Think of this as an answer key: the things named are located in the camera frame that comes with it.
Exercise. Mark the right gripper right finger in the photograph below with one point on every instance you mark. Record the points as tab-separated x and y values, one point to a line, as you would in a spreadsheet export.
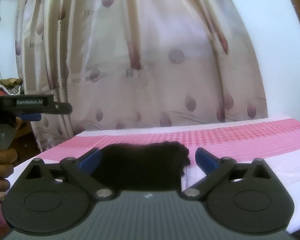
243	197

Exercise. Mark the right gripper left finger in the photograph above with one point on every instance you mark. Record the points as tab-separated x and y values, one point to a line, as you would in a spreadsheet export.
52	198

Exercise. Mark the black small garment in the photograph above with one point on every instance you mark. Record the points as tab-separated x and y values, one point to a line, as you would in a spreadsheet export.
153	167

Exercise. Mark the patterned clothes pile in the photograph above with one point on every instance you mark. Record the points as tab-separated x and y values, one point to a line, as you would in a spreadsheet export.
11	87

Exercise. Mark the person's left hand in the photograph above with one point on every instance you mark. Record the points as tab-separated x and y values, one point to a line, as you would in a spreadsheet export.
7	155

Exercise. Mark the pink checkered bed sheet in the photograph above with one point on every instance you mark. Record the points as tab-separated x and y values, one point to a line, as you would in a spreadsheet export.
277	141

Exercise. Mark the beige leaf-pattern curtain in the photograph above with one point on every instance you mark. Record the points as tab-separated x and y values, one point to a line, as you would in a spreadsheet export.
125	64

